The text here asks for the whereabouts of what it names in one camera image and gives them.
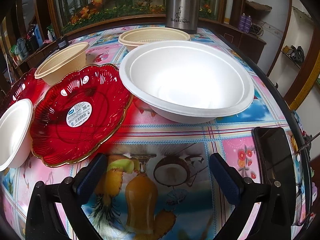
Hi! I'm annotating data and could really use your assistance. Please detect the small white paper bowl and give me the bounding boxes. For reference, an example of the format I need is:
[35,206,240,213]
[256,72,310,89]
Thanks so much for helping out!
[0,99,33,171]

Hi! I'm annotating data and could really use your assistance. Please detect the red scalloped plastic plate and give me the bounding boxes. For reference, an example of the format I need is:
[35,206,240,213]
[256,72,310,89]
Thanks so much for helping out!
[30,64,133,167]

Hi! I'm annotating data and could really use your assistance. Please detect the large white paper bowl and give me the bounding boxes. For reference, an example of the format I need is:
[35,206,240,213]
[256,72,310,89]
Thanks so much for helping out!
[119,41,254,124]

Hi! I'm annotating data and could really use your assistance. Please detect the beige bowl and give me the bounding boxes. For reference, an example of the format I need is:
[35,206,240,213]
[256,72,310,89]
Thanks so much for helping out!
[34,42,89,86]
[118,27,191,51]

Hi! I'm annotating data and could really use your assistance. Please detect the black smartphone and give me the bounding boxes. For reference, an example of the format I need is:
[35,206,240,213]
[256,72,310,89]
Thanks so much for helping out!
[252,127,296,224]

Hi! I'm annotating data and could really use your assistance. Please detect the colourful fruit tablecloth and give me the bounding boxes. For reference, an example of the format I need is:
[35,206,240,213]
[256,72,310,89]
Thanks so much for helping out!
[1,25,298,239]

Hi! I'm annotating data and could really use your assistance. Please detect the small black jar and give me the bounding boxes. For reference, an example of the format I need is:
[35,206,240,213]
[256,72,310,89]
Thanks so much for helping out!
[56,36,69,50]

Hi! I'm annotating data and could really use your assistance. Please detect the blue detergent bottle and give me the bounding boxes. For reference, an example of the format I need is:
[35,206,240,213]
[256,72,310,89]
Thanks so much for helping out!
[34,24,43,47]

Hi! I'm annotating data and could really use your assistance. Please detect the purple bottles on cabinet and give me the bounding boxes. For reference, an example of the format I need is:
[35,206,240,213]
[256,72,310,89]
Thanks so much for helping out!
[238,13,252,33]

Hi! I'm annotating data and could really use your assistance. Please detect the stainless steel thermos jug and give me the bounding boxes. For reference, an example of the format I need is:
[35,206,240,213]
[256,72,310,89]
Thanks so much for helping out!
[165,0,200,34]

